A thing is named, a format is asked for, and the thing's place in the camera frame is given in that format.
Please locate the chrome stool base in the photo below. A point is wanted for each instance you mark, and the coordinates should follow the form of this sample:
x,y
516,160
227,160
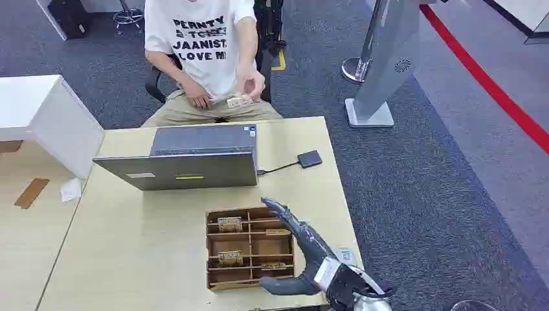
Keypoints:
x,y
128,16

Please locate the person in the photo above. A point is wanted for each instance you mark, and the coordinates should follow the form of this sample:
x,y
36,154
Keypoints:
x,y
201,77

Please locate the black bag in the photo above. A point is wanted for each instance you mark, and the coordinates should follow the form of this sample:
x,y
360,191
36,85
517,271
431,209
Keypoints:
x,y
68,17

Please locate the person's left hand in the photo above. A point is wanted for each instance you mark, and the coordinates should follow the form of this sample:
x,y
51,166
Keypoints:
x,y
252,82

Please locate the yellow floor tape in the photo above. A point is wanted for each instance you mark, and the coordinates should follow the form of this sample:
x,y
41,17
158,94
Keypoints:
x,y
281,62

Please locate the white paper slip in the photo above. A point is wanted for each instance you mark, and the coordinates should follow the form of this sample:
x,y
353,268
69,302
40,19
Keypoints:
x,y
70,190

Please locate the brown cardboard strip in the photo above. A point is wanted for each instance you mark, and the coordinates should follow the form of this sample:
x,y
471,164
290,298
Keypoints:
x,y
31,193

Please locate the black office chair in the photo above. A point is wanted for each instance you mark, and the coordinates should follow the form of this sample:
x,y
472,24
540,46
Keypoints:
x,y
152,83

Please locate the chrome stanchion post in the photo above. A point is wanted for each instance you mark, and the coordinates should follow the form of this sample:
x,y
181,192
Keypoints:
x,y
357,68

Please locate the grey laptop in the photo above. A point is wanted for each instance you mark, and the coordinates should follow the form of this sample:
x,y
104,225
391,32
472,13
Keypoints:
x,y
188,171

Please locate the black card reader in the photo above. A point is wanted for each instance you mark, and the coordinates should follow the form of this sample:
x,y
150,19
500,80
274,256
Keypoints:
x,y
309,159

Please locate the red floor tape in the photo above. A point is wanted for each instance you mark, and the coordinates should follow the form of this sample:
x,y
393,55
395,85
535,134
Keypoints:
x,y
484,81

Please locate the white counter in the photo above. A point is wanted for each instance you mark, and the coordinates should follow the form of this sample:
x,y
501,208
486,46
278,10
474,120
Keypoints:
x,y
523,13

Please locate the black tripod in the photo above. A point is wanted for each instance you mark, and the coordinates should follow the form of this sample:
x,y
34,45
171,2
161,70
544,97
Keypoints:
x,y
270,25

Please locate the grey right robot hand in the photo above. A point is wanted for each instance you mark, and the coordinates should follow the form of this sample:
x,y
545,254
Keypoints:
x,y
313,253

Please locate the wooden card box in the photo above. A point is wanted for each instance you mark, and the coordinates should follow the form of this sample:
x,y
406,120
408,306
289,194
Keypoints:
x,y
257,245

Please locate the silver kiosk stand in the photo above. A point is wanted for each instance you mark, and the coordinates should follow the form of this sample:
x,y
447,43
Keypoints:
x,y
386,64

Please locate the person's right hand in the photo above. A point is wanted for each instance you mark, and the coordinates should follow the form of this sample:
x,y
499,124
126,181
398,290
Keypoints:
x,y
196,95

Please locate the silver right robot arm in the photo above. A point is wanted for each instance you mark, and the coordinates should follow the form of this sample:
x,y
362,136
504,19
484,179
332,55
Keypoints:
x,y
347,287

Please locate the white cabinet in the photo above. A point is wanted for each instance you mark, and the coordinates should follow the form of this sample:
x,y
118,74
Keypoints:
x,y
47,116

